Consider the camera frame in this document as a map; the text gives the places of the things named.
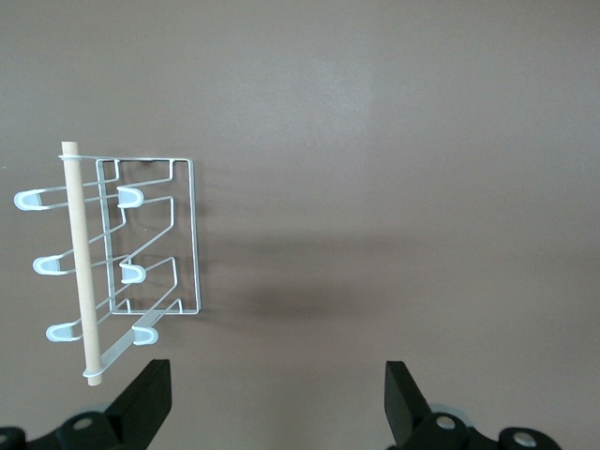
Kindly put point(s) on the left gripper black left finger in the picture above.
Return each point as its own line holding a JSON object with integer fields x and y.
{"x": 136, "y": 403}

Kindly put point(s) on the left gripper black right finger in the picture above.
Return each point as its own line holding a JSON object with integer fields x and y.
{"x": 403, "y": 403}

